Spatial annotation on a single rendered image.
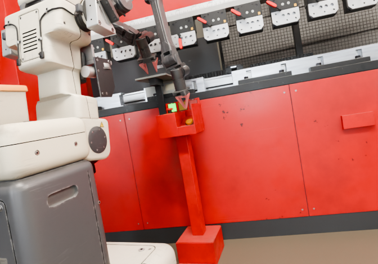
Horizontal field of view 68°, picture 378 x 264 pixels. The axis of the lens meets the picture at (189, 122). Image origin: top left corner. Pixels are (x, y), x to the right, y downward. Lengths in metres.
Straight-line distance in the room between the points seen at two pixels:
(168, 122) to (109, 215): 0.79
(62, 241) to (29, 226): 0.10
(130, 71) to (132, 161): 0.94
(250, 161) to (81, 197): 1.05
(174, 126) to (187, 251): 0.64
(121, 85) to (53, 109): 1.38
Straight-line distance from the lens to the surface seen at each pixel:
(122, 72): 2.48
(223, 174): 1.65
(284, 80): 1.61
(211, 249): 1.52
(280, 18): 1.78
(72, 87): 1.14
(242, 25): 1.76
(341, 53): 1.81
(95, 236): 0.87
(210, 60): 2.29
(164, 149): 1.69
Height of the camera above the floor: 0.77
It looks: 2 degrees down
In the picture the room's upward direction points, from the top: 10 degrees counter-clockwise
